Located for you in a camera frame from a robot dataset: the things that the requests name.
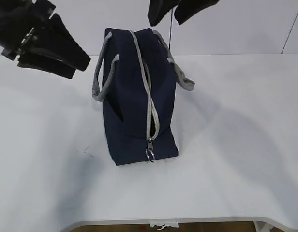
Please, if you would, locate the navy blue lunch bag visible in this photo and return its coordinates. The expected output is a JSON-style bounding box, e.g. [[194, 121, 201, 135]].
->
[[92, 28, 195, 166]]

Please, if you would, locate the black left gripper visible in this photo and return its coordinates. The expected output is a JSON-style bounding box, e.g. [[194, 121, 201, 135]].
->
[[0, 0, 90, 79]]

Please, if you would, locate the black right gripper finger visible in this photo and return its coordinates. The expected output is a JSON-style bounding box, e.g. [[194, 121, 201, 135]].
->
[[174, 0, 219, 25], [147, 0, 180, 26]]

